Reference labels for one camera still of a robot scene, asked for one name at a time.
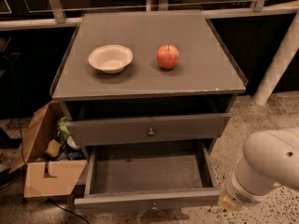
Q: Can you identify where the brown cardboard box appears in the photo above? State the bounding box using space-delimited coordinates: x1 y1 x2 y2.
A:
9 102 87 198

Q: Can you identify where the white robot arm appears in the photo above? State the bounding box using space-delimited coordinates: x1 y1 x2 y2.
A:
218 127 299 211

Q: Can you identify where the grey top drawer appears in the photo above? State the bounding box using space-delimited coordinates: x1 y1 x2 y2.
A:
66 113 231 146

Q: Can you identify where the white diagonal pole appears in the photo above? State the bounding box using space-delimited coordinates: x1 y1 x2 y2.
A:
252 12 299 106

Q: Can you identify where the red apple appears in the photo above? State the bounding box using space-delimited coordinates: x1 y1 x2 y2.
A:
156 45 179 70

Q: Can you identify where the yellowish white gripper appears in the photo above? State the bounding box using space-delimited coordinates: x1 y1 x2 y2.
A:
218 172 267 211

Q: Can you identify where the grey wooden drawer cabinet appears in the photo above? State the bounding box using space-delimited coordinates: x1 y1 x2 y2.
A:
50 10 249 151

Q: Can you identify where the metal window railing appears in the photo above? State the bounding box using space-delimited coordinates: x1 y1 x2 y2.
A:
0 0 298 31

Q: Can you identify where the yellow sponge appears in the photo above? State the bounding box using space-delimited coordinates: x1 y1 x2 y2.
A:
45 139 61 158

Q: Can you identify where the green crumpled bag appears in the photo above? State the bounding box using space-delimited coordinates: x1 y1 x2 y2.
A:
57 117 70 145

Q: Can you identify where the grey drawer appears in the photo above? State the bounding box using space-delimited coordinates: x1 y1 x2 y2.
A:
66 113 231 146
75 140 221 213

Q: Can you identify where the white paper bowl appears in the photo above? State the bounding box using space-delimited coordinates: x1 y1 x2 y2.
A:
88 45 133 74

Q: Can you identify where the white cup in box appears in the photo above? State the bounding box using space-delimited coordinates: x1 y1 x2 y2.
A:
67 136 80 150

